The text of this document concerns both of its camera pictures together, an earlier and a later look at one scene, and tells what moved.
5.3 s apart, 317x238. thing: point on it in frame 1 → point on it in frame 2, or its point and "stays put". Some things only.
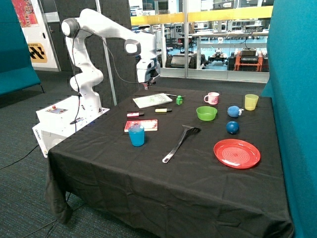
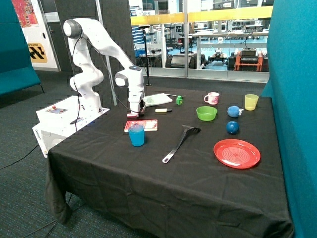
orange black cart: (248, 59) stays put
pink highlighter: (135, 114) stays put
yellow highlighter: (163, 110) stays put
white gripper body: (147, 69) → (133, 98)
